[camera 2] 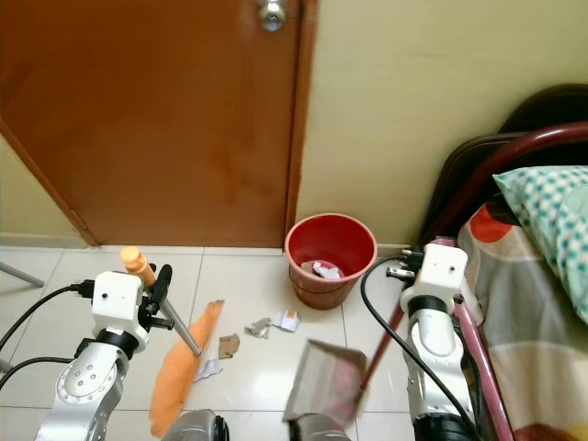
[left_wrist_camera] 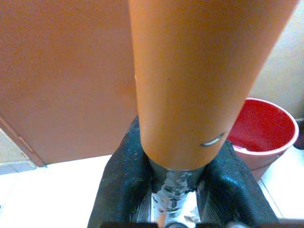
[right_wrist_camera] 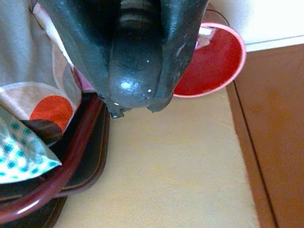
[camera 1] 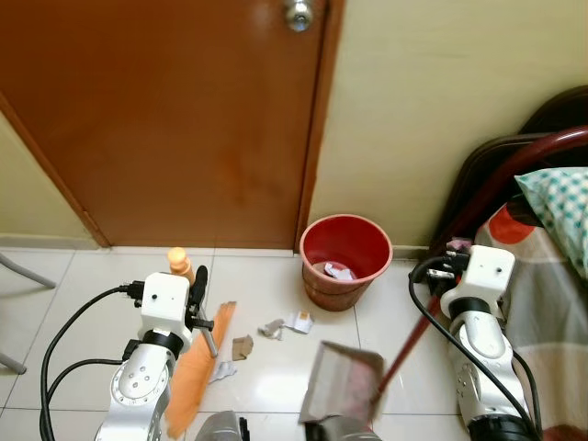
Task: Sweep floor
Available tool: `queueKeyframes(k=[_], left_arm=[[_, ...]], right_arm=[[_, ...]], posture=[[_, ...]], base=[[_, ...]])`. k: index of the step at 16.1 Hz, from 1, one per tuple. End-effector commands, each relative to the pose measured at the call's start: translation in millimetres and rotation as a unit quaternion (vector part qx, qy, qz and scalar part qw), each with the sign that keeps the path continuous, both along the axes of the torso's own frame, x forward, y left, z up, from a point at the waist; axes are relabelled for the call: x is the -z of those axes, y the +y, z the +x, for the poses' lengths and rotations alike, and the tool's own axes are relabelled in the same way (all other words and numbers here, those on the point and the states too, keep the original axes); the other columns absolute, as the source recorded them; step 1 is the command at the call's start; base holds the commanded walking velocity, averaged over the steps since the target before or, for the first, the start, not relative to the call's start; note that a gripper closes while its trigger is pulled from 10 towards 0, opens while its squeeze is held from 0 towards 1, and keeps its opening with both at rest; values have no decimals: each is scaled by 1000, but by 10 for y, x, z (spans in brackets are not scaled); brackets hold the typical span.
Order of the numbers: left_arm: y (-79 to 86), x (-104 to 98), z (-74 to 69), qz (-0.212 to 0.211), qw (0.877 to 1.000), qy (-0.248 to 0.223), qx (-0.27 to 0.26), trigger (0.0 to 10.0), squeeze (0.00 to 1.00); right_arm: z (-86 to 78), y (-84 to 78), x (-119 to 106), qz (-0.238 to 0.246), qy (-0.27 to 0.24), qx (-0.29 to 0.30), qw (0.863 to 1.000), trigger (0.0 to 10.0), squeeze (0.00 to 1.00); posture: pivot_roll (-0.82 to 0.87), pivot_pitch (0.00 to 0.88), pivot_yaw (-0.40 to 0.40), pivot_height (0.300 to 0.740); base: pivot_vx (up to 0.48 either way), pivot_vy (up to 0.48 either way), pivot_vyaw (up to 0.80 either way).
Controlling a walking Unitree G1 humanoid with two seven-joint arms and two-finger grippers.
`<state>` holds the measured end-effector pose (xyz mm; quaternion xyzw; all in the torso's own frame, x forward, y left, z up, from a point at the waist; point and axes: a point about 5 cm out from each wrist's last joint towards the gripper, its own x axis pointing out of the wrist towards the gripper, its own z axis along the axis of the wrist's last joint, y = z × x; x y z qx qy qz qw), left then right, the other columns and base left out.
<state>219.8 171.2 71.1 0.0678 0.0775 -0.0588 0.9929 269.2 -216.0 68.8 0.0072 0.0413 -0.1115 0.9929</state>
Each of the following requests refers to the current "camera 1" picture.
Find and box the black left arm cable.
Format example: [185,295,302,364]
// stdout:
[38,283,146,441]

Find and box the brown cardboard scrap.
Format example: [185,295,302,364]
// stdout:
[231,334,255,360]

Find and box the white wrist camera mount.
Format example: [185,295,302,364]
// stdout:
[440,245,516,320]
[139,272,195,356]

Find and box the grey right robot leg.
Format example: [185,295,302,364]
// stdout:
[306,414,384,441]

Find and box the teal checkered pillow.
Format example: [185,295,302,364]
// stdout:
[514,166,588,281]

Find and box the grey dustpan with red handle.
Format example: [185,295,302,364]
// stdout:
[300,299,435,427]

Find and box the orange broom with silver handle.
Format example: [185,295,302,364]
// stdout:
[164,247,239,440]

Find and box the white crumpled paper in bucket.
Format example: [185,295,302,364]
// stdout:
[312,261,361,284]

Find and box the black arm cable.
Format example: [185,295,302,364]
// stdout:
[38,283,146,441]
[408,255,545,440]

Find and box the silver round door knob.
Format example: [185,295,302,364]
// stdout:
[283,0,315,33]

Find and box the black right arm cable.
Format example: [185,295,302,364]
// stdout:
[408,255,545,440]

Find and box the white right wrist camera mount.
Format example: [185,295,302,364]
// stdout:
[440,245,516,320]

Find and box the brown wooden door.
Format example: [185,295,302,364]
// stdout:
[0,0,330,249]

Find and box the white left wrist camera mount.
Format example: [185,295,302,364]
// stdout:
[139,272,195,356]

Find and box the dark red metal bed frame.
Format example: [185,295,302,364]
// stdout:
[430,126,588,441]

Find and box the brown wooden door frame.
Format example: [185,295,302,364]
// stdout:
[296,0,346,249]

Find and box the red plastic bucket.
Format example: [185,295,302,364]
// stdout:
[300,213,394,312]

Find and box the grey crumpled paper scrap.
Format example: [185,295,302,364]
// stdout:
[258,318,287,342]

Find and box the dark brown headboard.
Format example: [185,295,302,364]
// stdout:
[432,85,588,249]

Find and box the white paper scrap orange print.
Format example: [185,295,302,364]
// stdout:
[289,311,315,334]

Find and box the grey metal furniture leg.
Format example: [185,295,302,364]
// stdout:
[0,352,28,375]
[0,252,58,291]

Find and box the grey orange patterned bed sheet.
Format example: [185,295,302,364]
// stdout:
[473,202,588,433]

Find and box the white crumpled tissue scrap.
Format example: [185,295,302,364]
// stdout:
[209,360,239,383]

